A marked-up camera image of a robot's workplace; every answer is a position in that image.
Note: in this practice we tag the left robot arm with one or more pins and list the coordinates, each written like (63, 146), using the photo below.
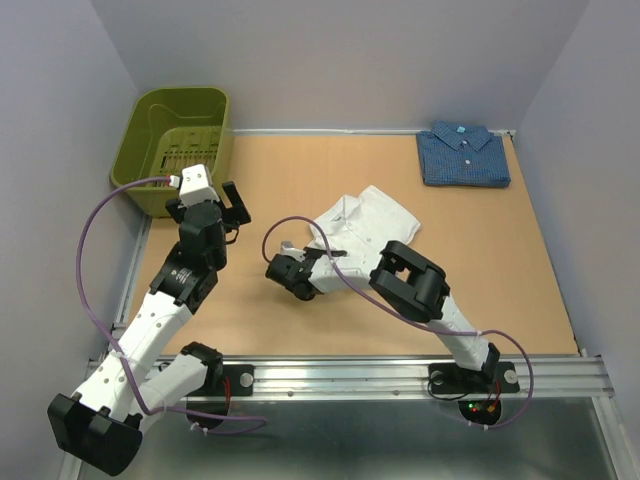
(104, 420)

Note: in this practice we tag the white long sleeve shirt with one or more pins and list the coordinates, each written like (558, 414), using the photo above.
(360, 226)

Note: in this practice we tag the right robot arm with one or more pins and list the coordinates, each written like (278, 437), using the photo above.
(412, 285)

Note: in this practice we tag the aluminium mounting rail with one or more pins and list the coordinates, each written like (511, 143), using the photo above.
(359, 378)

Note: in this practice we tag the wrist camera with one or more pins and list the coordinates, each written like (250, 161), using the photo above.
(194, 185)
(287, 248)

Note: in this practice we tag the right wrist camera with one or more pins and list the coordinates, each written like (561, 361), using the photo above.
(287, 248)

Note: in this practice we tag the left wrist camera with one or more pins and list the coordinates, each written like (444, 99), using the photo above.
(194, 185)

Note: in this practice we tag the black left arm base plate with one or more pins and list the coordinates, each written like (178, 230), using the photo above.
(235, 382)

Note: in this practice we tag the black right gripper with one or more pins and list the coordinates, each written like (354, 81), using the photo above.
(310, 250)

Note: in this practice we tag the folded blue checked shirt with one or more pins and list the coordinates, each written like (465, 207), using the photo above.
(458, 155)

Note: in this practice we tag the green plastic laundry basket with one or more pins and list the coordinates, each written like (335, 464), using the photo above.
(174, 128)

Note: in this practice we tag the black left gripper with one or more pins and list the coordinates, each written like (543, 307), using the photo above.
(236, 214)

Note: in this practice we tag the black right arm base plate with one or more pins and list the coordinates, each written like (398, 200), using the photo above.
(449, 379)

